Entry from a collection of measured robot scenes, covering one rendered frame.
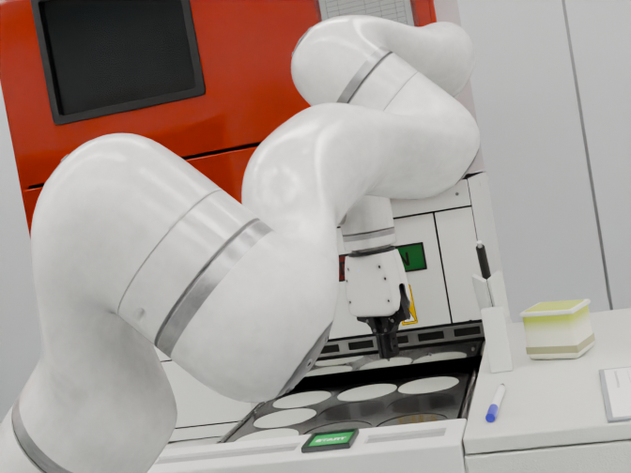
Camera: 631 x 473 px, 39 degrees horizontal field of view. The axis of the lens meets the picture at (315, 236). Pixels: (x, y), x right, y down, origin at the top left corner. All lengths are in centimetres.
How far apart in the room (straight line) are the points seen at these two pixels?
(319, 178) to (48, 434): 29
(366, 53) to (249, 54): 64
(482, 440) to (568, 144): 214
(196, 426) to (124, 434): 104
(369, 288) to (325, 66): 54
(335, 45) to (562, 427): 46
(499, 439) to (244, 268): 44
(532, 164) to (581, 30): 45
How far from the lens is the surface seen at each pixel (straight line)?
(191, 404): 172
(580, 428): 96
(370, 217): 138
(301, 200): 71
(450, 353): 157
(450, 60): 105
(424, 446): 97
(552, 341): 124
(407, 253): 156
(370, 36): 98
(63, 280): 65
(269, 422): 142
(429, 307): 157
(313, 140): 77
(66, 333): 67
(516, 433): 96
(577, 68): 304
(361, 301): 142
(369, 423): 132
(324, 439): 104
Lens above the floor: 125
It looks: 3 degrees down
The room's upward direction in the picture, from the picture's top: 10 degrees counter-clockwise
